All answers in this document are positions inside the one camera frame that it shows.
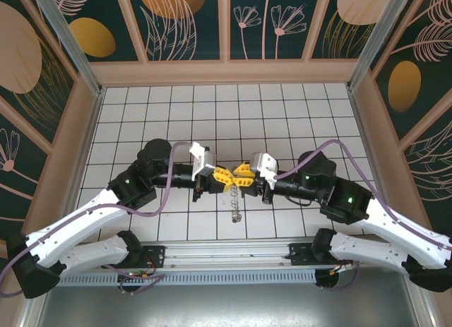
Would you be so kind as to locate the silver disc keyring with loops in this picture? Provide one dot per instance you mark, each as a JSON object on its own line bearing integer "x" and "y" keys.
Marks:
{"x": 235, "y": 218}

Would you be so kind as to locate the aluminium mounting rail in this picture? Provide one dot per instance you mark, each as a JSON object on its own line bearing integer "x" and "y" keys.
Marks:
{"x": 226, "y": 251}

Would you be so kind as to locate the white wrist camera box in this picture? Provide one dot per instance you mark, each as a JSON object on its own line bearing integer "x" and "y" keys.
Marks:
{"x": 203, "y": 161}
{"x": 263, "y": 164}

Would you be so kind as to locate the aluminium frame post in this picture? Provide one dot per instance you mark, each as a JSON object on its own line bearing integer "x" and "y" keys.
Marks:
{"x": 72, "y": 41}
{"x": 378, "y": 41}

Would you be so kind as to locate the aluminium table edge strip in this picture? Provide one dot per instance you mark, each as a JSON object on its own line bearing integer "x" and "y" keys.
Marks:
{"x": 90, "y": 129}

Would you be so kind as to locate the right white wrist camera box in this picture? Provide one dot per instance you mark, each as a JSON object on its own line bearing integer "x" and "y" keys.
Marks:
{"x": 263, "y": 164}

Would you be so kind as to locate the grey metal sheet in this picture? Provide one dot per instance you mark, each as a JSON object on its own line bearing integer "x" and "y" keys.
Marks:
{"x": 226, "y": 306}

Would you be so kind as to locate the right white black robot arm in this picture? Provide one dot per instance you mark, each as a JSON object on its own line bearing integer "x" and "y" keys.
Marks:
{"x": 367, "y": 249}

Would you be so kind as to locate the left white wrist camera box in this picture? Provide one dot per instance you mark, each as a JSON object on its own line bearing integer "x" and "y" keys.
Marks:
{"x": 203, "y": 161}

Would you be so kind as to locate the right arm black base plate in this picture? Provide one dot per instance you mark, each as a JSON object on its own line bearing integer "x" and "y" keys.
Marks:
{"x": 300, "y": 253}

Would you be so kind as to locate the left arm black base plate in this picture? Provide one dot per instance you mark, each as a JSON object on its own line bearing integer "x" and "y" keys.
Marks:
{"x": 155, "y": 253}

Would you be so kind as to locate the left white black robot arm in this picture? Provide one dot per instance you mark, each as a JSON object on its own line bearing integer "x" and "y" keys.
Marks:
{"x": 95, "y": 249}

